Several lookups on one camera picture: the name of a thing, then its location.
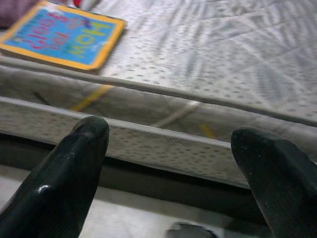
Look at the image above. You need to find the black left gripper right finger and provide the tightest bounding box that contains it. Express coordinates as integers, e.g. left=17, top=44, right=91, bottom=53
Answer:
left=230, top=126, right=317, bottom=238

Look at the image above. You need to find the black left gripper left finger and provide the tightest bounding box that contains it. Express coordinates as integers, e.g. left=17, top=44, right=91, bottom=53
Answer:
left=0, top=116, right=110, bottom=238

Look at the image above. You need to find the yellow bordered blue picture book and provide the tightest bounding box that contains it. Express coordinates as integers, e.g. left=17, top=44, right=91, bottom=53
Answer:
left=0, top=0, right=128, bottom=73

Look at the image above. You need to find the pink cartoon print blanket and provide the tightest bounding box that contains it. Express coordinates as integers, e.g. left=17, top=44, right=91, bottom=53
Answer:
left=0, top=0, right=39, bottom=28

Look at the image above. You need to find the grey left robot leg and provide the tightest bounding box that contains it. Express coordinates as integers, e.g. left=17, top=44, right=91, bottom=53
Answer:
left=165, top=221, right=216, bottom=238

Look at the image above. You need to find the white quilted mattress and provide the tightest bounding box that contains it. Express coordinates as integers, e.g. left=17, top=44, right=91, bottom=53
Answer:
left=0, top=0, right=317, bottom=189

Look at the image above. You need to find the dark bed frame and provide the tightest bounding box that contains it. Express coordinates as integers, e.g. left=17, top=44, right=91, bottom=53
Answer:
left=0, top=133, right=269, bottom=225

